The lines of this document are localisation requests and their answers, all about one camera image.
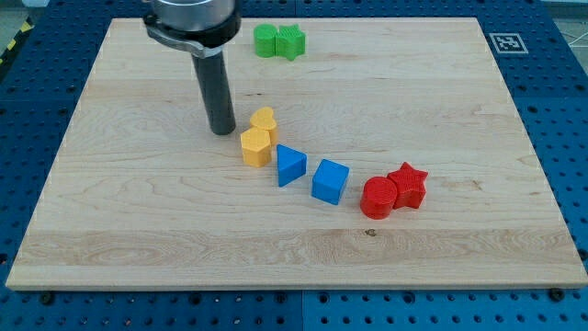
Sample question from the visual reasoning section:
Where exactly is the yellow heart block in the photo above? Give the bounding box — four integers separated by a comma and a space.
249, 107, 279, 146

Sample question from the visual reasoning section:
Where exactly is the red circle block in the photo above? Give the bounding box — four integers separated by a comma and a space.
360, 177, 398, 220

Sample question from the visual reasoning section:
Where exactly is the green circle block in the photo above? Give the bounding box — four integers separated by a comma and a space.
254, 24, 277, 58

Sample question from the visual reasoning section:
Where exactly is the blue triangle block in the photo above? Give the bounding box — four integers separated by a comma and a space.
277, 144, 307, 187

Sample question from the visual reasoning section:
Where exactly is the blue cube block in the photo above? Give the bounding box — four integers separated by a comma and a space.
311, 159, 350, 205

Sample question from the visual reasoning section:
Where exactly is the yellow hexagon block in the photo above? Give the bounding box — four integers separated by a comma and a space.
240, 127, 271, 167

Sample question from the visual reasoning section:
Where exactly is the wooden board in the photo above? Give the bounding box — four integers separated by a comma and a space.
6, 17, 587, 291

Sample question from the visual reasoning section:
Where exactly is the red star block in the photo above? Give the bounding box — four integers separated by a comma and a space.
387, 162, 428, 210

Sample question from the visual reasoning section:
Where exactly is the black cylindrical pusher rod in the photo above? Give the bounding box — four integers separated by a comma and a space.
192, 52, 236, 135

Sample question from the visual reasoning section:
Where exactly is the green star block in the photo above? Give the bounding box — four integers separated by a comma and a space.
275, 24, 306, 61

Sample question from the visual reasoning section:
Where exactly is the white fiducial marker tag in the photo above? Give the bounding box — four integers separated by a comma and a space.
489, 32, 528, 54

